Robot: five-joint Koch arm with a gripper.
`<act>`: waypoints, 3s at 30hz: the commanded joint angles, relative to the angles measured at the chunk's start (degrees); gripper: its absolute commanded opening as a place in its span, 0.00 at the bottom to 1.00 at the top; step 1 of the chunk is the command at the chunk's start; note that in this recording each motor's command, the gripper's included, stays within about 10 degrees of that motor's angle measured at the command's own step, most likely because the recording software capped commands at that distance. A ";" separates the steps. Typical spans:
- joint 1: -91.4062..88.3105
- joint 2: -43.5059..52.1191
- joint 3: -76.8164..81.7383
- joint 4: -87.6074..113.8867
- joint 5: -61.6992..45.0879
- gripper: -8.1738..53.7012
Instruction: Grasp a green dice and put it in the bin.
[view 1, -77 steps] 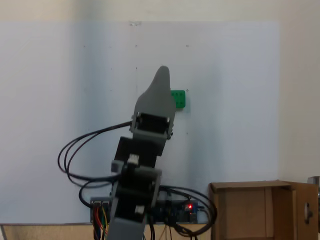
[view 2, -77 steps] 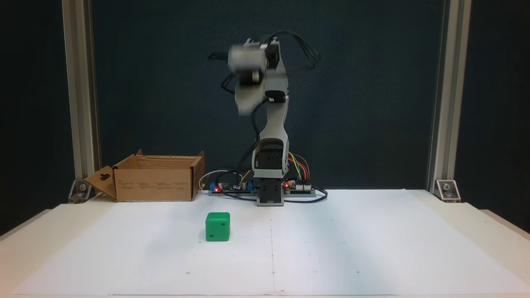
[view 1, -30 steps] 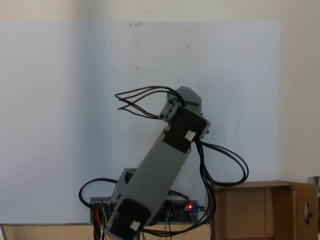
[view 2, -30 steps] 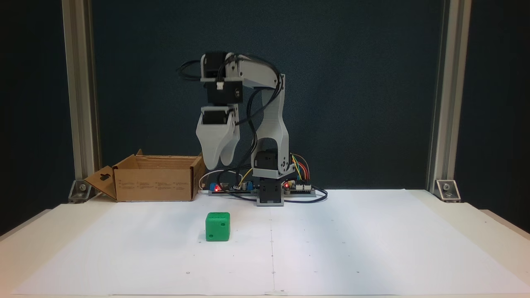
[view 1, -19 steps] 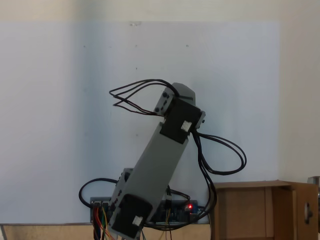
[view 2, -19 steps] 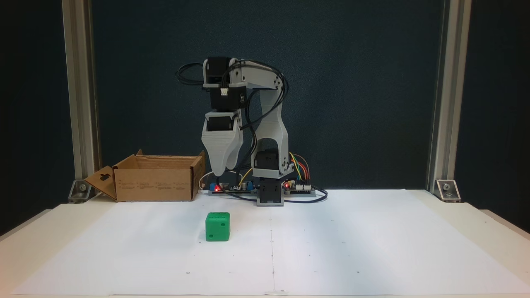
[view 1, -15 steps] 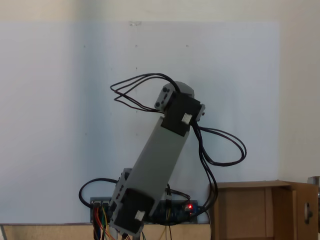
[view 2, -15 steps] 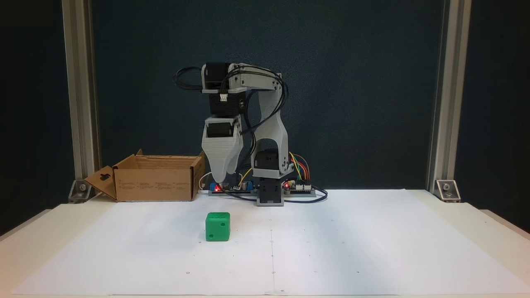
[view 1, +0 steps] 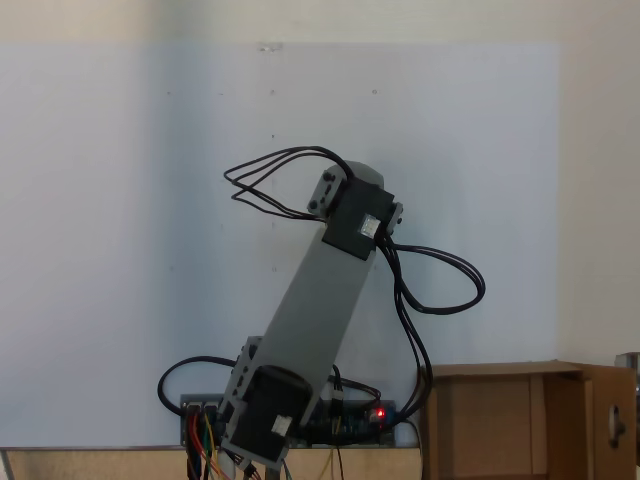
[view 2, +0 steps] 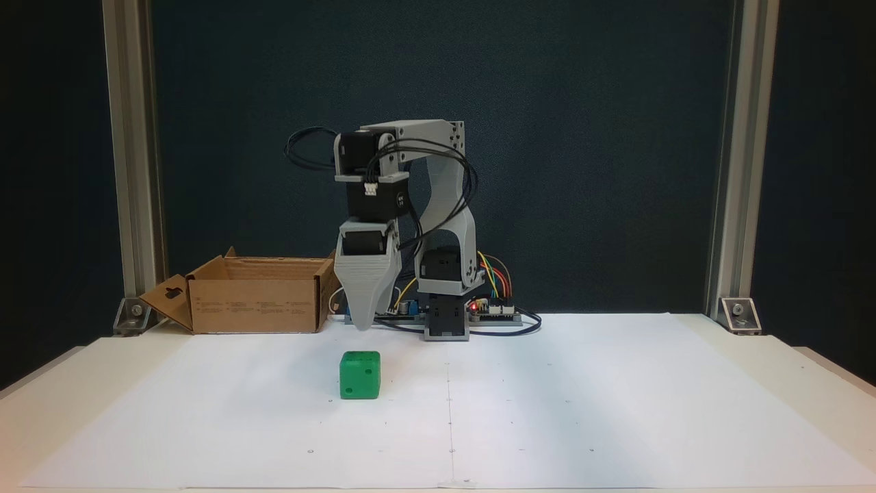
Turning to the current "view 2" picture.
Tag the blue circuit board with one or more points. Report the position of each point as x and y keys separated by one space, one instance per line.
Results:
x=404 y=309

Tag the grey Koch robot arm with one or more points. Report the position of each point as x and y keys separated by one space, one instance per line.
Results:
x=448 y=198

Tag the open cardboard box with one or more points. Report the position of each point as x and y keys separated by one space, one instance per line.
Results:
x=253 y=308

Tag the green die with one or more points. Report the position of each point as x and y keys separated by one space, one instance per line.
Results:
x=359 y=376

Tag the metal corner bracket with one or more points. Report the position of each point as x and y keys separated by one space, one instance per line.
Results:
x=739 y=315
x=133 y=316

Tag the aluminium frame post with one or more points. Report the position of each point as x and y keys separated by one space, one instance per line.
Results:
x=742 y=137
x=133 y=137

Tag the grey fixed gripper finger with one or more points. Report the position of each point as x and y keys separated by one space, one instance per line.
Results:
x=366 y=287

